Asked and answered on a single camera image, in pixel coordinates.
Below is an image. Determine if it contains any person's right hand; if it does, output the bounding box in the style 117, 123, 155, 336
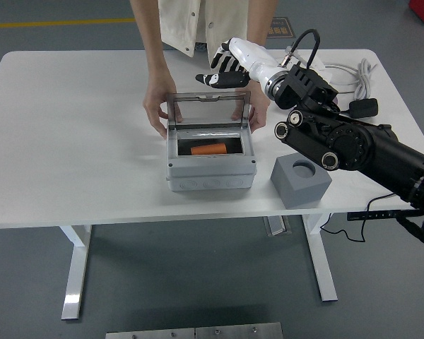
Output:
142, 76, 184, 139

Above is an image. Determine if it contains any person's left hand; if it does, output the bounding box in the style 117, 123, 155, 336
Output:
231, 92, 271, 134

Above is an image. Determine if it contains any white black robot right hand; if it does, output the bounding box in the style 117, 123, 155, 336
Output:
195, 37, 281, 90

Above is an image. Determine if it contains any transparent hinged box lid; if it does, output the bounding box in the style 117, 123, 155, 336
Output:
165, 90, 252, 132

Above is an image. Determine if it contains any orange cylindrical battery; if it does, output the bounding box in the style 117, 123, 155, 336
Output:
190, 143, 228, 156

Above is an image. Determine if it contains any grey plastic junction box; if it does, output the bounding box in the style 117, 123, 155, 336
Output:
165, 125, 257, 192

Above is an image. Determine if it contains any metal floor socket box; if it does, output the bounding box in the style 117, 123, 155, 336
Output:
263, 214, 293, 237

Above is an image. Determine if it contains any brown floor sign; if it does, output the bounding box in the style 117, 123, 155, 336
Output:
266, 16, 297, 39

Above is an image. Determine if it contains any small white rounded adapter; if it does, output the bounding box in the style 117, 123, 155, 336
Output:
302, 54, 326, 71

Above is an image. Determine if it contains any person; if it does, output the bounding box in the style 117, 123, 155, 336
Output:
158, 0, 250, 64

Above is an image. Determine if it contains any grey block with round hole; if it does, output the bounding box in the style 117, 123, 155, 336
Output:
271, 153, 333, 209

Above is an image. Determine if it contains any black plug adapter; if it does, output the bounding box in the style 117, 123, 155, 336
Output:
348, 97, 379, 119

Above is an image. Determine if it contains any black table control panel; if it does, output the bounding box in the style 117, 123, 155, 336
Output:
346, 208, 423, 222

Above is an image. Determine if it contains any white table leg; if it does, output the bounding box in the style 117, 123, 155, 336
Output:
301, 211, 339, 302
59, 224, 93, 321

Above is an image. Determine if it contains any white power cord with plug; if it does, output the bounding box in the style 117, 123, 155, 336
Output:
321, 58, 377, 100

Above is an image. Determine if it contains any thin black cable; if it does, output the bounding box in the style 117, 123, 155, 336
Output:
319, 192, 396, 244

